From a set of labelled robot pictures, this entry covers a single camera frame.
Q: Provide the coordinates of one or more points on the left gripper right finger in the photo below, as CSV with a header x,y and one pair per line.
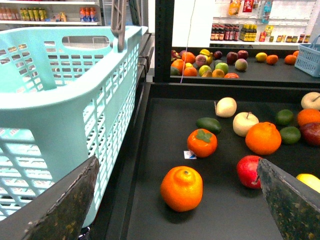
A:
x,y
294,206

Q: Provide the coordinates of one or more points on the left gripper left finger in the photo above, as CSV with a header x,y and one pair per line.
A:
x,y
59,212

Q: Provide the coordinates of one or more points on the yellow lemon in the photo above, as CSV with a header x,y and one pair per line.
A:
x,y
310,180
261,57

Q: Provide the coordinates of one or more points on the light teal plastic basket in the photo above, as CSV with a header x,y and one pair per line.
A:
x,y
66,94

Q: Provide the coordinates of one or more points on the grey basket handle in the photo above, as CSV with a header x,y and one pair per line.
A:
x,y
118,22

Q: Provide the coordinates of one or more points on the red pomegranate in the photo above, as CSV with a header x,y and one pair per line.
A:
x,y
247,171

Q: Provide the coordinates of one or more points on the green lime lower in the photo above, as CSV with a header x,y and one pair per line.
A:
x,y
290,135

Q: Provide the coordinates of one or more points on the green lime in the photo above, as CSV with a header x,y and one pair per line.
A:
x,y
284,117
290,135

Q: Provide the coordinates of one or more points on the large orange mandarin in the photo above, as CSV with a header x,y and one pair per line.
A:
x,y
263,138

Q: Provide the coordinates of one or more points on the red apple middle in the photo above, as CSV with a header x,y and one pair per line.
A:
x,y
310,133

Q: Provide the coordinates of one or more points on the green lime upper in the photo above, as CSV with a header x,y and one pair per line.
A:
x,y
284,117

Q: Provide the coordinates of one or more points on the orange tangerine back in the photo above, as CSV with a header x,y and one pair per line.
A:
x,y
307,116

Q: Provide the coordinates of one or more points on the white apple pear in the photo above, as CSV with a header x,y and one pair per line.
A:
x,y
242,123

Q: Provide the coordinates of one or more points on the white pear far back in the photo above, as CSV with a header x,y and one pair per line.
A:
x,y
311,100

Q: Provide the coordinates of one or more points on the orange persimmon with leaf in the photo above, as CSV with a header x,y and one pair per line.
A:
x,y
202,143

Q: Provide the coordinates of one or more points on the large orange front left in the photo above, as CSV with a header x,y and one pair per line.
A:
x,y
182,188

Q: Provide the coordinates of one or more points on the dark green avocado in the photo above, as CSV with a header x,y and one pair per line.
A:
x,y
210,124

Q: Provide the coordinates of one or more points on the white price tag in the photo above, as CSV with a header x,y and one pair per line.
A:
x,y
189,155

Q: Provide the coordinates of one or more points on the white pear with stem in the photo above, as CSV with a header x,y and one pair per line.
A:
x,y
225,107

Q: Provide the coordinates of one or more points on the far orange by basket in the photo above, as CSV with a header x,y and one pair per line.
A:
x,y
290,59

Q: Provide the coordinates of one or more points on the small blue shopping basket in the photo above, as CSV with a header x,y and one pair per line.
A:
x,y
308,59

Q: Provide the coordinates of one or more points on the black shelf post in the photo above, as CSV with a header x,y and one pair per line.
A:
x,y
164,19

